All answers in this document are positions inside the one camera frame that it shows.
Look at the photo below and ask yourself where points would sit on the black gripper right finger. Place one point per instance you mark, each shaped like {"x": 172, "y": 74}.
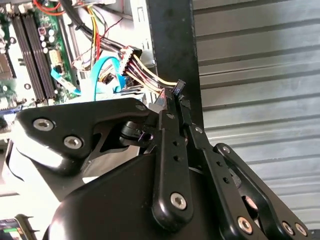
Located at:
{"x": 217, "y": 170}

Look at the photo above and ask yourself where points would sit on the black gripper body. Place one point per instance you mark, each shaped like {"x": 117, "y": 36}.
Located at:
{"x": 112, "y": 205}

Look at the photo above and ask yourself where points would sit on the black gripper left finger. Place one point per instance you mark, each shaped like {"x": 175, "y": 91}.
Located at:
{"x": 75, "y": 117}

